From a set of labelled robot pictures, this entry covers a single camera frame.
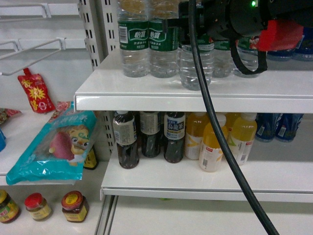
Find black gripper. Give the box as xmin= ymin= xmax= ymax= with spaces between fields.
xmin=178 ymin=0 xmax=313 ymax=45

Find water bottle green label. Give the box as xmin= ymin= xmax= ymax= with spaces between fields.
xmin=179 ymin=26 xmax=215 ymax=92

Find water bottle shelf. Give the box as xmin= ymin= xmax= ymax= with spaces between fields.
xmin=117 ymin=0 xmax=149 ymax=77
xmin=148 ymin=0 xmax=179 ymax=78
xmin=213 ymin=41 xmax=233 ymax=78
xmin=237 ymin=36 xmax=260 ymax=71

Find blue sports drink bottle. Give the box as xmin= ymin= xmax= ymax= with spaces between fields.
xmin=267 ymin=48 xmax=295 ymax=62
xmin=292 ymin=27 xmax=313 ymax=62

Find white shelf board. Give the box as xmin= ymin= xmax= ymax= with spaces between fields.
xmin=74 ymin=49 xmax=313 ymax=114
xmin=101 ymin=141 xmax=313 ymax=203

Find white slotted shelf upright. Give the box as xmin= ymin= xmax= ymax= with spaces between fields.
xmin=78 ymin=0 xmax=119 ymax=70

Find back orange juice bottle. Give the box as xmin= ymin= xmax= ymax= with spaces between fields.
xmin=184 ymin=112 xmax=209 ymax=160

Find orange juice bottle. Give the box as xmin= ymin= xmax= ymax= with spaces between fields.
xmin=228 ymin=113 xmax=257 ymax=165
xmin=199 ymin=122 xmax=224 ymax=172
xmin=184 ymin=112 xmax=209 ymax=160

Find lower blue drink bottle left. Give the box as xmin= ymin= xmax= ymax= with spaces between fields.
xmin=255 ymin=113 xmax=282 ymax=142

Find right orange juice bottle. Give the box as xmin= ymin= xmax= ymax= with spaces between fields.
xmin=228 ymin=113 xmax=257 ymax=165

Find oolong tea bottle blue label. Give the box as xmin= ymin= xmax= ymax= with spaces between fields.
xmin=164 ymin=112 xmax=185 ymax=163

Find lower blue drink bottle right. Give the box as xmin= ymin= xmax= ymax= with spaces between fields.
xmin=275 ymin=114 xmax=304 ymax=142

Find dark tea bottle middle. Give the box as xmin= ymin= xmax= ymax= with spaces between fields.
xmin=140 ymin=111 xmax=161 ymax=158

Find dark tea bottle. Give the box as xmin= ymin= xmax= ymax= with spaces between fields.
xmin=140 ymin=111 xmax=161 ymax=158
xmin=113 ymin=111 xmax=139 ymax=169

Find front orange juice bottle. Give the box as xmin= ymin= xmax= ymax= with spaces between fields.
xmin=199 ymin=122 xmax=224 ymax=172

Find dark tea bottle left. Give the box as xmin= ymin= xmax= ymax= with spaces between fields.
xmin=113 ymin=111 xmax=139 ymax=169

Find dark soy sauce bottle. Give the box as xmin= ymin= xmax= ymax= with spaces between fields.
xmin=84 ymin=146 xmax=99 ymax=170

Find red sauce pouch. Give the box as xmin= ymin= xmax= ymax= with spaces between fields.
xmin=18 ymin=68 xmax=55 ymax=114

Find teal snack bag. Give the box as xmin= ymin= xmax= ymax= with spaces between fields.
xmin=6 ymin=101 xmax=100 ymax=185

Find chili sauce jar red lid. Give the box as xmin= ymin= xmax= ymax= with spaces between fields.
xmin=61 ymin=190 xmax=89 ymax=223

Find red snack packet left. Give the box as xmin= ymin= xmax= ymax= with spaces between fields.
xmin=0 ymin=108 xmax=22 ymax=125

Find red cap sauce jar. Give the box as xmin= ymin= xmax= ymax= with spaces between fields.
xmin=24 ymin=192 xmax=52 ymax=221

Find yellow lid jar left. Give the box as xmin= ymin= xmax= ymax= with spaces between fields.
xmin=0 ymin=189 xmax=21 ymax=224

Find red camera mount block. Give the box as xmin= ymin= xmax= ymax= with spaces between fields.
xmin=257 ymin=19 xmax=304 ymax=51

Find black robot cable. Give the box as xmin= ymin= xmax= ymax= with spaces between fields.
xmin=188 ymin=0 xmax=280 ymax=235

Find white wire hook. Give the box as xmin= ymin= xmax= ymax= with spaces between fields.
xmin=0 ymin=37 xmax=66 ymax=76

